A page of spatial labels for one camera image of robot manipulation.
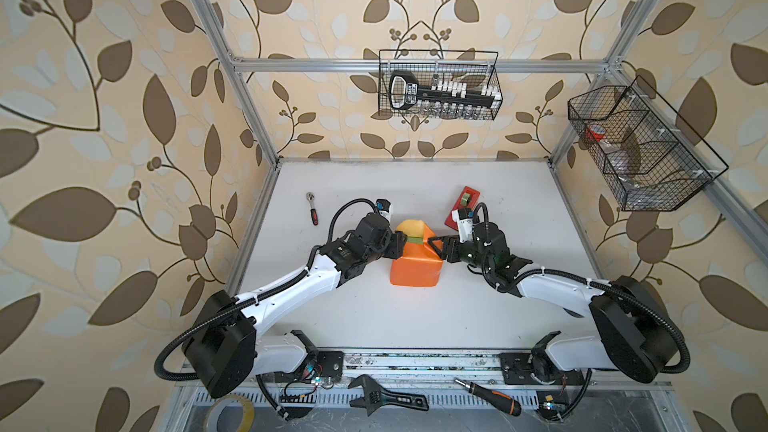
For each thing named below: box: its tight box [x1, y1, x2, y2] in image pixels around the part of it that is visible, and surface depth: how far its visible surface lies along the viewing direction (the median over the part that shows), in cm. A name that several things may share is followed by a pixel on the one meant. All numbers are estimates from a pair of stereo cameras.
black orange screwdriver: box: [454, 377, 522, 416], surface depth 70 cm
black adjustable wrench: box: [348, 374, 429, 417], surface depth 72 cm
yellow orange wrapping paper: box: [390, 220, 444, 287], surface depth 84 cm
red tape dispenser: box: [444, 186, 480, 231], surface depth 104 cm
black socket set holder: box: [389, 70, 503, 118], surface depth 86 cm
